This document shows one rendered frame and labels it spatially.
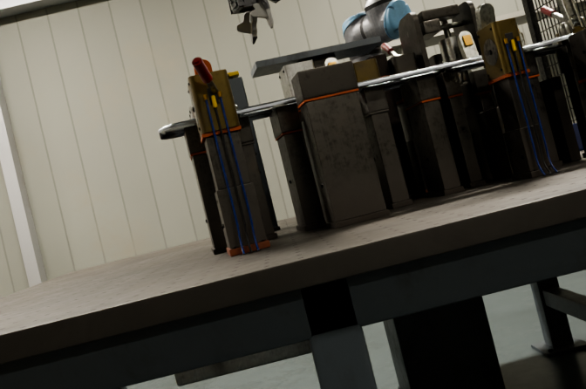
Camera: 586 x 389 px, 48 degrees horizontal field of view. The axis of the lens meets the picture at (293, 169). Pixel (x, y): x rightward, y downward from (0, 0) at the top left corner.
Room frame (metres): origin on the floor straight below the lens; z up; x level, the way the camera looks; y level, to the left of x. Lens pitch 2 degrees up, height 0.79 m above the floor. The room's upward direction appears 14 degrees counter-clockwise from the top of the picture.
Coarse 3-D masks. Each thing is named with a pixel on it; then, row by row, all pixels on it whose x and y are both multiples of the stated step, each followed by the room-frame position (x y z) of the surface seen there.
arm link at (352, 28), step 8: (352, 16) 2.26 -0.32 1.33; (360, 16) 2.25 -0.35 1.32; (344, 24) 2.28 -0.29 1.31; (352, 24) 2.26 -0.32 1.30; (360, 24) 2.23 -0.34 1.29; (344, 32) 2.29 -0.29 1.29; (352, 32) 2.26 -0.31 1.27; (360, 32) 2.23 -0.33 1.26; (352, 40) 2.27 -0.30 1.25; (376, 48) 2.26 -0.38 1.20
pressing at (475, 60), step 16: (528, 48) 1.57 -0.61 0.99; (544, 48) 1.72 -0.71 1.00; (448, 64) 1.53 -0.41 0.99; (464, 64) 1.62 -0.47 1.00; (480, 64) 1.69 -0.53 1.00; (368, 80) 1.51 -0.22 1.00; (384, 80) 1.50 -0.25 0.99; (400, 80) 1.66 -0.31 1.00; (240, 112) 1.45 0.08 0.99; (256, 112) 1.56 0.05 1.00; (160, 128) 1.44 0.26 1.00; (176, 128) 1.53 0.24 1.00
